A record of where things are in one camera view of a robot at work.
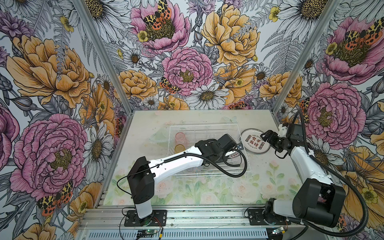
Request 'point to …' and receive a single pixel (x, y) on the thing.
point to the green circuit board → (147, 231)
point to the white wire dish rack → (195, 133)
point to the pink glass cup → (180, 138)
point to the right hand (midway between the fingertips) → (265, 142)
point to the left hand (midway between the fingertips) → (217, 149)
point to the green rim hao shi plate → (232, 154)
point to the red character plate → (253, 143)
